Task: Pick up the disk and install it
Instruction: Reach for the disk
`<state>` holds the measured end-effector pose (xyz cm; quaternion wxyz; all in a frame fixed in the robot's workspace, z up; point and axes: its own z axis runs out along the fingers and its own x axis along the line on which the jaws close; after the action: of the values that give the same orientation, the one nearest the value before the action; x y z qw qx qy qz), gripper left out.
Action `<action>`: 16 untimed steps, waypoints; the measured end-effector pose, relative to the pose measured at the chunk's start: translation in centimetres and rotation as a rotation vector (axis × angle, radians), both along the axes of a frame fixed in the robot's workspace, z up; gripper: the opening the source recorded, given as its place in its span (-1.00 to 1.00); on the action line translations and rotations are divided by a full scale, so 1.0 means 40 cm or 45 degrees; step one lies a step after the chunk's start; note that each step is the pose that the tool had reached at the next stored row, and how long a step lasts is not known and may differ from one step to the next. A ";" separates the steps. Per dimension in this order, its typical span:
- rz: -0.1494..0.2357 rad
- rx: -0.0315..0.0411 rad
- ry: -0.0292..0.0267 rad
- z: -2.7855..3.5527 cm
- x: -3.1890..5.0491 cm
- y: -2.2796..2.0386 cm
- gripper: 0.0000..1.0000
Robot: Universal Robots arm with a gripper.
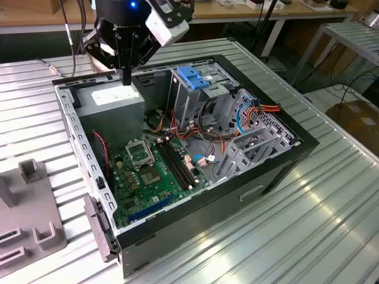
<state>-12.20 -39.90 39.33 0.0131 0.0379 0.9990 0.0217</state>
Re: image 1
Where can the grey metal disk bay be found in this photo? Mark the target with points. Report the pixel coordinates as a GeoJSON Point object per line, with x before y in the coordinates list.
{"type": "Point", "coordinates": [241, 162]}

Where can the metal slat side table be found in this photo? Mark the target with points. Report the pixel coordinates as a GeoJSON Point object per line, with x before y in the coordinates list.
{"type": "Point", "coordinates": [352, 37]}

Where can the black stand pole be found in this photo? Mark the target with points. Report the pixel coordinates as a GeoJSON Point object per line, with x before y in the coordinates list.
{"type": "Point", "coordinates": [265, 26]}

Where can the small black device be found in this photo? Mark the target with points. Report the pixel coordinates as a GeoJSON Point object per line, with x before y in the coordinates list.
{"type": "Point", "coordinates": [339, 3]}

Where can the small brown box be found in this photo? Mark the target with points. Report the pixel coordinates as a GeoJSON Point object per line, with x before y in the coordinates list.
{"type": "Point", "coordinates": [53, 6]}

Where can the large cardboard box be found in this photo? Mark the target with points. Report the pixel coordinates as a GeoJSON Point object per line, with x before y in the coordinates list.
{"type": "Point", "coordinates": [355, 124]}

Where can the black RAM slot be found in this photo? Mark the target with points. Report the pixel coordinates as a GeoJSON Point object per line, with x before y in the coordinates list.
{"type": "Point", "coordinates": [176, 165]}
{"type": "Point", "coordinates": [183, 161]}
{"type": "Point", "coordinates": [179, 163]}
{"type": "Point", "coordinates": [172, 167]}

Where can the blue expansion slot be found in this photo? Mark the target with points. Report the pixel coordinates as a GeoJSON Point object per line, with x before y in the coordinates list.
{"type": "Point", "coordinates": [151, 208]}

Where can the wooden workbench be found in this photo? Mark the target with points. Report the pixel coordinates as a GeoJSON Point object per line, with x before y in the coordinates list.
{"type": "Point", "coordinates": [35, 16]}

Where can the grey metal drive cage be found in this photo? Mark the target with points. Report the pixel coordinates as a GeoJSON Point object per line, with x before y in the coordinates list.
{"type": "Point", "coordinates": [185, 106]}

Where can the grey power supply unit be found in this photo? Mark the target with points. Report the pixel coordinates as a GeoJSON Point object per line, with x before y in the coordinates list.
{"type": "Point", "coordinates": [112, 118]}

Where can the silver metal cylinder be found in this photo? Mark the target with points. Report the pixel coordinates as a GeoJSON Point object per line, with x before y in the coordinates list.
{"type": "Point", "coordinates": [371, 19]}

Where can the green motherboard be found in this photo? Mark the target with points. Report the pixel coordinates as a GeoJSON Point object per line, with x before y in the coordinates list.
{"type": "Point", "coordinates": [139, 192]}

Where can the black case fan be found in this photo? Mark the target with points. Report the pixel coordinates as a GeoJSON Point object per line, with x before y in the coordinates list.
{"type": "Point", "coordinates": [99, 154]}

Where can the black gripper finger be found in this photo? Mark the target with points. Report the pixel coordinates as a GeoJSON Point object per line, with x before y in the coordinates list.
{"type": "Point", "coordinates": [148, 50]}
{"type": "Point", "coordinates": [120, 56]}

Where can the small pale board connector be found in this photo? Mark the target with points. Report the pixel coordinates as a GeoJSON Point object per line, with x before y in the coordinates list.
{"type": "Point", "coordinates": [188, 158]}
{"type": "Point", "coordinates": [191, 167]}

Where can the black open PC case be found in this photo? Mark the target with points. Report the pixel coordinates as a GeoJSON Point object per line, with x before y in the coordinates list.
{"type": "Point", "coordinates": [207, 213]}

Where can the blue plastic cage latch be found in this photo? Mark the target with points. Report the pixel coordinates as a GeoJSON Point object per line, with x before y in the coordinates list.
{"type": "Point", "coordinates": [192, 78]}

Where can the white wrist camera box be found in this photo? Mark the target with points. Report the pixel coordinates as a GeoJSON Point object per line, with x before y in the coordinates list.
{"type": "Point", "coordinates": [165, 29]}

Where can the grey parts rack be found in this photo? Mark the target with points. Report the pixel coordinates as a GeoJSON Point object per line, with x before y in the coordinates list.
{"type": "Point", "coordinates": [26, 207]}

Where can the CPU socket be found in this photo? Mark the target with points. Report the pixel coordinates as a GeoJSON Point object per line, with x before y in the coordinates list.
{"type": "Point", "coordinates": [139, 154]}

